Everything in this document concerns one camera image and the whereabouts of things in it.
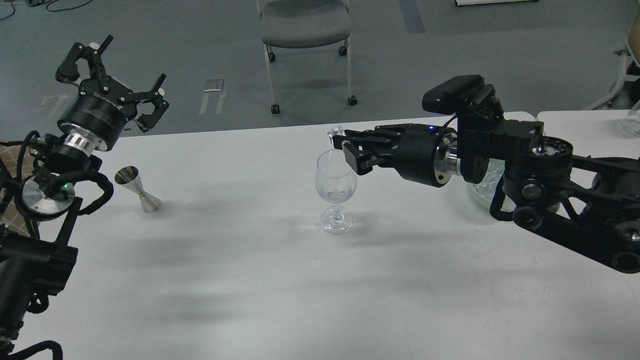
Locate grey office chair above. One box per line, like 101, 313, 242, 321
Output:
255, 0, 358, 115

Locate white chair at right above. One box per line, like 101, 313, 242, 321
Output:
583, 17, 640, 111

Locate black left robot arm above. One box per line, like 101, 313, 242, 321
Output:
0, 35, 169, 360

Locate steel double jigger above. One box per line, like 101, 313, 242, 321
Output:
114, 166, 162, 214

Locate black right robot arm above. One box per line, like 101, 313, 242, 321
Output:
331, 74, 640, 274

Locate clear glass jar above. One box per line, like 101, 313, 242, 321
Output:
619, 101, 640, 138

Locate clear ice cube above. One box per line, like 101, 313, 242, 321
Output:
327, 125, 346, 147

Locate metal floor plate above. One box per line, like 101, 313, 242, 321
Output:
202, 79, 226, 93

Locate green bowl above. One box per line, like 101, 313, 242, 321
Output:
465, 160, 506, 213

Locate clear wine glass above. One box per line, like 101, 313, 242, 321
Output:
314, 149, 358, 236

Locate black floor cables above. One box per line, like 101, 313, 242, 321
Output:
0, 0, 94, 22

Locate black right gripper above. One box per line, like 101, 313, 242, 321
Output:
332, 124, 458, 188

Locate pile of ice cubes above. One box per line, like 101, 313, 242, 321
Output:
470, 165, 505, 201

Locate beige checkered armchair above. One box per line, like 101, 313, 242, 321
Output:
0, 141, 30, 237

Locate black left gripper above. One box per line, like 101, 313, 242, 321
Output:
55, 35, 171, 153

